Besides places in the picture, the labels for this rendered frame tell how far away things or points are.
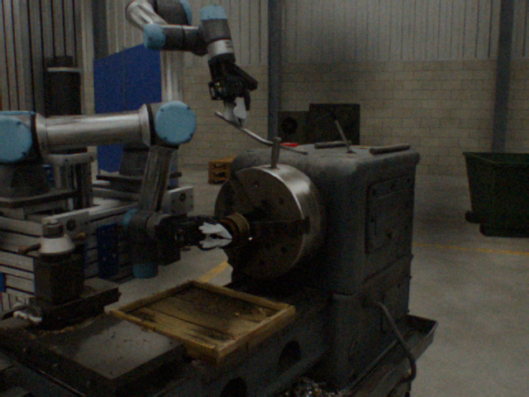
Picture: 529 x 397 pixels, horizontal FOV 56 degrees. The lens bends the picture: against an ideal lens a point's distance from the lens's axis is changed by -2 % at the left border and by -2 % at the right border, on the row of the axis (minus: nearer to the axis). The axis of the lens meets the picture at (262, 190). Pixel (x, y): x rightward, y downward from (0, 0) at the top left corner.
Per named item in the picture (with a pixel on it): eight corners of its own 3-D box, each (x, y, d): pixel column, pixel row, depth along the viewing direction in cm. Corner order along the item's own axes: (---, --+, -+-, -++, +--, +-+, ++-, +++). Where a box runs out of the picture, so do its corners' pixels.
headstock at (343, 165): (312, 232, 220) (313, 142, 213) (419, 251, 192) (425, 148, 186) (222, 267, 172) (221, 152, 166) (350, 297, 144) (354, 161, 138)
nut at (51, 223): (57, 232, 103) (55, 215, 102) (68, 235, 100) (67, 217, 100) (39, 236, 99) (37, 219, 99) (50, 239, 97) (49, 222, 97)
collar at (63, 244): (61, 242, 106) (59, 229, 105) (83, 249, 101) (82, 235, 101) (26, 251, 99) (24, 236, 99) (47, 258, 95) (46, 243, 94)
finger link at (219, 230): (218, 242, 122) (191, 236, 128) (234, 237, 127) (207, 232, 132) (218, 230, 122) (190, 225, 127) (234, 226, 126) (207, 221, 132)
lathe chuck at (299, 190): (226, 250, 161) (240, 154, 153) (310, 286, 144) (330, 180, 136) (207, 256, 154) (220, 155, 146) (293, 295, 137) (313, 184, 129)
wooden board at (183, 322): (193, 290, 150) (192, 278, 149) (295, 320, 129) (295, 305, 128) (109, 324, 126) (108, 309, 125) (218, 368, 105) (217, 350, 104)
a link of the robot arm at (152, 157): (151, 98, 156) (120, 250, 160) (154, 98, 146) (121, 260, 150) (188, 107, 160) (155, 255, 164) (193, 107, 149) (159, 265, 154)
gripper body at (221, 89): (211, 102, 144) (202, 62, 144) (230, 103, 151) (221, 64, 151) (231, 94, 139) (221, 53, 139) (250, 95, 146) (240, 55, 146)
